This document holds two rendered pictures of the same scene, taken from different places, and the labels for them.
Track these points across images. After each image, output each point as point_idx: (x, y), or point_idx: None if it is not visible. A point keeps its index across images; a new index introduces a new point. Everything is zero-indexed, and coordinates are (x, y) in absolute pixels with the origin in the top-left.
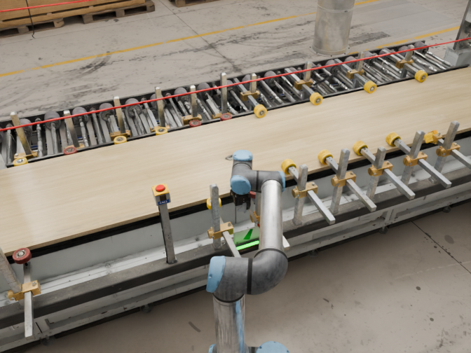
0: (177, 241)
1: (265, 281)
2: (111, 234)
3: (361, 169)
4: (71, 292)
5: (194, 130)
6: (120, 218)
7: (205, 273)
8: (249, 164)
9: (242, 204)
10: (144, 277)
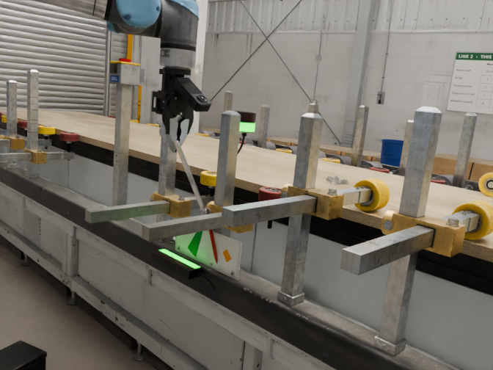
0: (174, 238)
1: None
2: (128, 169)
3: None
4: (50, 187)
5: (362, 169)
6: (141, 150)
7: (204, 363)
8: (163, 5)
9: (160, 112)
10: (84, 213)
